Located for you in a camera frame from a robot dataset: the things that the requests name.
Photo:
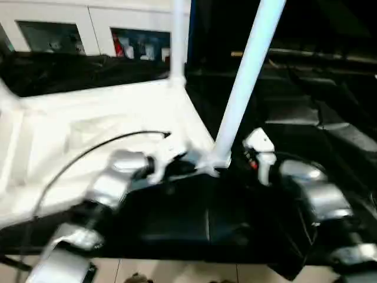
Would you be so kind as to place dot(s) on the white plastic table top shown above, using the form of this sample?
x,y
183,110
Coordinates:
x,y
88,118

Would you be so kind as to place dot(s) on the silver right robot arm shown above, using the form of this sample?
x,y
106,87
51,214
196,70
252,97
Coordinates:
x,y
318,194

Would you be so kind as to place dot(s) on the black mat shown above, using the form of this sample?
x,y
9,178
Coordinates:
x,y
306,130

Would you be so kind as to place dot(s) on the long black bar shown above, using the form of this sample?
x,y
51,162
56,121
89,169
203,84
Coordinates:
x,y
318,56

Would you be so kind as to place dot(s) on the black case with yellow label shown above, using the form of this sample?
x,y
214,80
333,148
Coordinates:
x,y
318,23

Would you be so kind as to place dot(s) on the white cabinet with glass doors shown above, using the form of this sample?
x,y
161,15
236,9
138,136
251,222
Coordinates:
x,y
76,23

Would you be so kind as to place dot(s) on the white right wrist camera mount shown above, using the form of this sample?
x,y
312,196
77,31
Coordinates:
x,y
259,144

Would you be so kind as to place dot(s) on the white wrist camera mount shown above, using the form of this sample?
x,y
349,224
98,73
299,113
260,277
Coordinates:
x,y
165,154
259,144

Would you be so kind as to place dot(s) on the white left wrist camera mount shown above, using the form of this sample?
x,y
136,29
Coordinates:
x,y
165,154

